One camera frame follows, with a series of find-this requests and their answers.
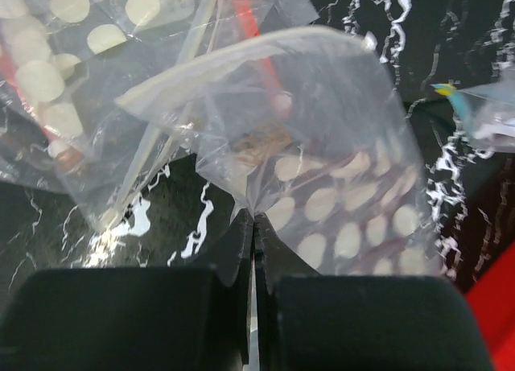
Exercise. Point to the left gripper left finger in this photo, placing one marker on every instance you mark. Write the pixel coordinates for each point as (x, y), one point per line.
(190, 317)

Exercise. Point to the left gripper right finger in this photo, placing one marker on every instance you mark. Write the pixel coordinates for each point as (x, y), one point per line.
(310, 321)

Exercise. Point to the polka dot zip bag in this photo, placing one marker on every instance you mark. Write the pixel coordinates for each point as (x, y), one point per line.
(300, 125)

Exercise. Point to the red zipper clear bag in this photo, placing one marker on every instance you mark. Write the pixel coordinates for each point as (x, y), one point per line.
(64, 64)

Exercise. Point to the small clear bag with items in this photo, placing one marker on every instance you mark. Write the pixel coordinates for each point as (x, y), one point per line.
(486, 113)

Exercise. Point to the red plastic tray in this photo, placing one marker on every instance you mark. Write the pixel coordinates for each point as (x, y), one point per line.
(492, 301)

